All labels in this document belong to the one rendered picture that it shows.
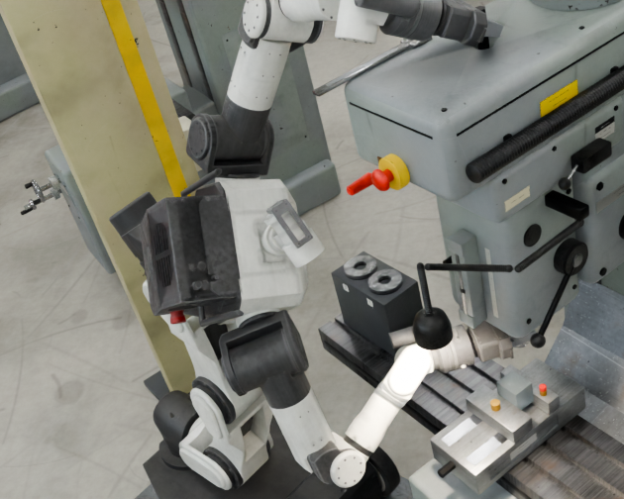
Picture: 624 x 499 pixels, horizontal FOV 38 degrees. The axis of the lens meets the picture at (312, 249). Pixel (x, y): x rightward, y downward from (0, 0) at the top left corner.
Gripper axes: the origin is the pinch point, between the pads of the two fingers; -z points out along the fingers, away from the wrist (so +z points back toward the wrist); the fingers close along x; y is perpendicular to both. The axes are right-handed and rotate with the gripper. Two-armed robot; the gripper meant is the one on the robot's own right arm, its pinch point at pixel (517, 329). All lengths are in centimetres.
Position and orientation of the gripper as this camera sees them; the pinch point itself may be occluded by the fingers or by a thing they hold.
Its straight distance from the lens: 194.6
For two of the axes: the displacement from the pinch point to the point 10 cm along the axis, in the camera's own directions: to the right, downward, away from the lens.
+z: -9.6, 2.8, -0.4
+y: 2.1, 7.9, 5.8
